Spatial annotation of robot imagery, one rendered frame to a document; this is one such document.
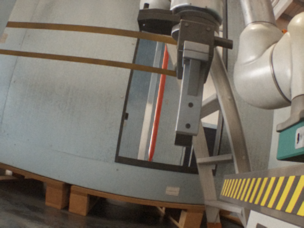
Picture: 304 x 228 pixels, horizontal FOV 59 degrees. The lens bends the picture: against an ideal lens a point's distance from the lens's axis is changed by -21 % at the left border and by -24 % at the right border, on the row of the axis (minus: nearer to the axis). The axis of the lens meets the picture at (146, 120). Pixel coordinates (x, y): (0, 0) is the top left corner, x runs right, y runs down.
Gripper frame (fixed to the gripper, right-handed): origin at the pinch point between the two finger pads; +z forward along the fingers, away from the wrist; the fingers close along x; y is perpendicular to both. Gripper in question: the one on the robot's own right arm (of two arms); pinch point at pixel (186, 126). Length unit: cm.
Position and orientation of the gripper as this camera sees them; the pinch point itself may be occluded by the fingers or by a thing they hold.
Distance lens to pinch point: 45.6
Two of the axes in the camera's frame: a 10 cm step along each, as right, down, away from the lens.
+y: 9.8, 1.5, -1.0
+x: 0.7, 1.7, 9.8
